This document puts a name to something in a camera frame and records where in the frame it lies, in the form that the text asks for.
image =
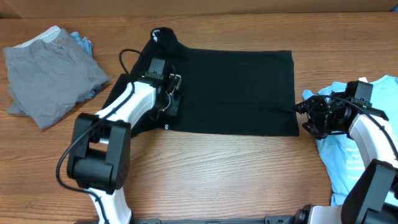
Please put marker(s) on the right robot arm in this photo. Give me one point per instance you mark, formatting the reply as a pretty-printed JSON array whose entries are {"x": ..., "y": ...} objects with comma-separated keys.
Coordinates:
[{"x": 366, "y": 203}]

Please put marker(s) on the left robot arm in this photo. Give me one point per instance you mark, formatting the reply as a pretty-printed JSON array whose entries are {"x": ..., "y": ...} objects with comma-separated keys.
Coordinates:
[{"x": 98, "y": 157}]

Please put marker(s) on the light blue t-shirt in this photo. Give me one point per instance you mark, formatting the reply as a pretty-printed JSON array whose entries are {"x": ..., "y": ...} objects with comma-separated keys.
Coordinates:
[{"x": 341, "y": 155}]

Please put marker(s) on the black t-shirt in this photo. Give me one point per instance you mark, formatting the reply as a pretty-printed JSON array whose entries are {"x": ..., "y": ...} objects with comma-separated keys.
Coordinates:
[{"x": 223, "y": 92}]

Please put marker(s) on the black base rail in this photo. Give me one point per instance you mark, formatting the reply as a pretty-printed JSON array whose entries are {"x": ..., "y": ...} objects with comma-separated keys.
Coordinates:
[{"x": 284, "y": 219}]

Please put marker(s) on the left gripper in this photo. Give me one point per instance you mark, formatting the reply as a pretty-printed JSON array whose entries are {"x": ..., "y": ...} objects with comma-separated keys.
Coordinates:
[{"x": 174, "y": 107}]

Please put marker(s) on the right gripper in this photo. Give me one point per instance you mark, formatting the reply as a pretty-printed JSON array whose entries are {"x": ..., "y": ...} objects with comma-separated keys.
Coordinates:
[{"x": 310, "y": 105}]

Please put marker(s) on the folded blue garment under shorts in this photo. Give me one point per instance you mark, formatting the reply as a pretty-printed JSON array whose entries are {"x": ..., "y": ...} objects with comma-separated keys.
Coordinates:
[{"x": 86, "y": 44}]

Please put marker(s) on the folded grey shorts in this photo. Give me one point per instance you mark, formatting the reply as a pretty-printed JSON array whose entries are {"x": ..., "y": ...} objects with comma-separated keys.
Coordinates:
[{"x": 48, "y": 75}]

